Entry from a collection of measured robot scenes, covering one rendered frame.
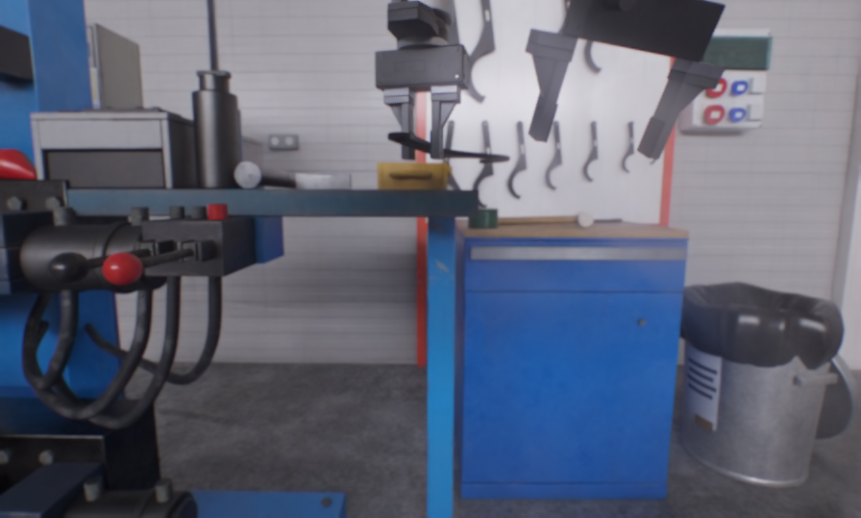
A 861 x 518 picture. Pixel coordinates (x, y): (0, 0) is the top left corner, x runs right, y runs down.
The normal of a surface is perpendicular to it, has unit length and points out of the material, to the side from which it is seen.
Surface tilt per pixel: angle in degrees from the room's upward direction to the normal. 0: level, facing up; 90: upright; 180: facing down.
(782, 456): 93
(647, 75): 90
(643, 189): 90
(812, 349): 100
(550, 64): 114
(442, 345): 90
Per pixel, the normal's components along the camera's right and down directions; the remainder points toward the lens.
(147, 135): 0.00, 0.13
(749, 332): -0.27, 0.15
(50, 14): 1.00, 0.00
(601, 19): 0.09, 0.51
